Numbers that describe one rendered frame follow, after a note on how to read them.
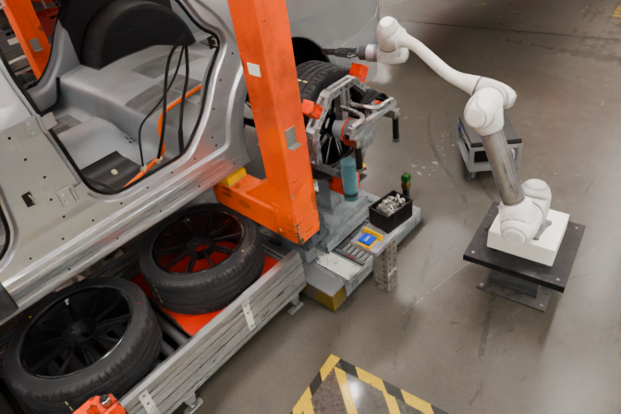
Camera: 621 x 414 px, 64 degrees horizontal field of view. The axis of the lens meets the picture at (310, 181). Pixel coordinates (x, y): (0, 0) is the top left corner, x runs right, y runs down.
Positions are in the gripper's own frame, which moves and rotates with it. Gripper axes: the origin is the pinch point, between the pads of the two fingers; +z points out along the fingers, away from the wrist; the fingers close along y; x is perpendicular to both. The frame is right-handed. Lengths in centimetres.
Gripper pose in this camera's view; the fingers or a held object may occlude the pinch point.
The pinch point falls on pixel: (328, 52)
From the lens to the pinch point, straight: 268.6
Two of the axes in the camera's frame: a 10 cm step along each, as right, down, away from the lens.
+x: -0.6, -8.4, -5.4
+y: 2.8, -5.3, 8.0
